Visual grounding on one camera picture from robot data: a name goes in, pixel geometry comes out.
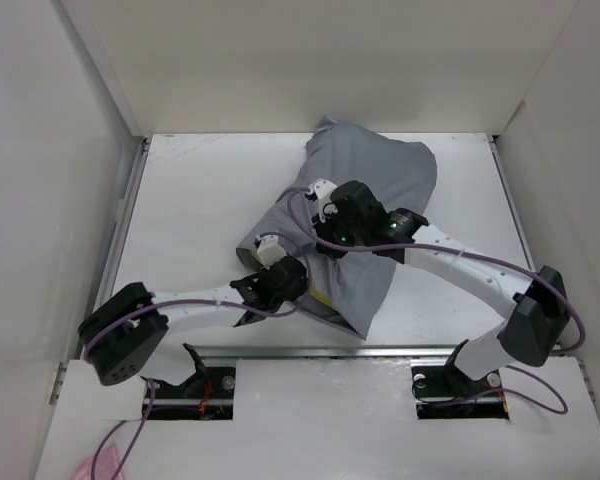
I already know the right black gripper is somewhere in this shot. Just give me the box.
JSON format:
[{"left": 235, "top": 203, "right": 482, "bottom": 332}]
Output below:
[{"left": 311, "top": 204, "right": 367, "bottom": 262}]

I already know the white pillow yellow edge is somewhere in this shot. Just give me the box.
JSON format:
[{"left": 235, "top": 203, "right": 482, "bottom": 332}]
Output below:
[{"left": 252, "top": 252, "right": 334, "bottom": 306}]

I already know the grey pillowcase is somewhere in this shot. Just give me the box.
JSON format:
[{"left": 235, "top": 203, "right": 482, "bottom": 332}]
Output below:
[{"left": 236, "top": 116, "right": 437, "bottom": 338}]

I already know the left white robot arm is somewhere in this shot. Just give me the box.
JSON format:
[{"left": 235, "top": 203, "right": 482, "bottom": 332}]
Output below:
[{"left": 78, "top": 255, "right": 311, "bottom": 386}]

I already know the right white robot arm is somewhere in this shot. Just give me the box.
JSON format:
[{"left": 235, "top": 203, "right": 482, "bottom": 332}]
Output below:
[{"left": 306, "top": 179, "right": 568, "bottom": 397}]

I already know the white foam front board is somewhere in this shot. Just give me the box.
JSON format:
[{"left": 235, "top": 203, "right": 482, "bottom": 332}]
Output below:
[{"left": 37, "top": 358, "right": 600, "bottom": 479}]

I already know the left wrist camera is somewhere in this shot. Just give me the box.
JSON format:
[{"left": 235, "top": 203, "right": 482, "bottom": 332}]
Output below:
[{"left": 255, "top": 235, "right": 287, "bottom": 268}]

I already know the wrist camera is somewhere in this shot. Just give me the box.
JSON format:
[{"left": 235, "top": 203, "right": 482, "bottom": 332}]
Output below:
[
  {"left": 305, "top": 179, "right": 337, "bottom": 223},
  {"left": 255, "top": 235, "right": 287, "bottom": 268}
]

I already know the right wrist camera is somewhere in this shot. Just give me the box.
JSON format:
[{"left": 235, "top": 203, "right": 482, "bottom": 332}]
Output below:
[{"left": 305, "top": 179, "right": 337, "bottom": 223}]

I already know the aluminium front rail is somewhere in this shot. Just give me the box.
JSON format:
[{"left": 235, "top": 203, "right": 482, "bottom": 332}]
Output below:
[{"left": 195, "top": 345, "right": 453, "bottom": 360}]

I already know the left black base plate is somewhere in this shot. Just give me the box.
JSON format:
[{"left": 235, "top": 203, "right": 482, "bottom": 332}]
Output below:
[{"left": 141, "top": 343, "right": 236, "bottom": 421}]

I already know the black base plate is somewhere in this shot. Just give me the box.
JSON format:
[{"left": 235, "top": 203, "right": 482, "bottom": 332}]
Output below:
[
  {"left": 411, "top": 365, "right": 509, "bottom": 420},
  {"left": 141, "top": 343, "right": 236, "bottom": 421}
]

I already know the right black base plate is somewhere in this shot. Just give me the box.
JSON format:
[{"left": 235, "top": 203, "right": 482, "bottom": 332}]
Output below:
[{"left": 411, "top": 365, "right": 509, "bottom": 420}]

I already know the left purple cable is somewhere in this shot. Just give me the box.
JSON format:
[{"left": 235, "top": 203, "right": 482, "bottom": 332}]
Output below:
[{"left": 82, "top": 232, "right": 314, "bottom": 474}]

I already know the purple cable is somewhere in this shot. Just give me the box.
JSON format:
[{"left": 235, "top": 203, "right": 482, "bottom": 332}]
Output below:
[
  {"left": 82, "top": 232, "right": 314, "bottom": 474},
  {"left": 285, "top": 187, "right": 586, "bottom": 416}
]

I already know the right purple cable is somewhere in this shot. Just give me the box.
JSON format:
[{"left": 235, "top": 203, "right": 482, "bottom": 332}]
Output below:
[{"left": 285, "top": 187, "right": 586, "bottom": 416}]

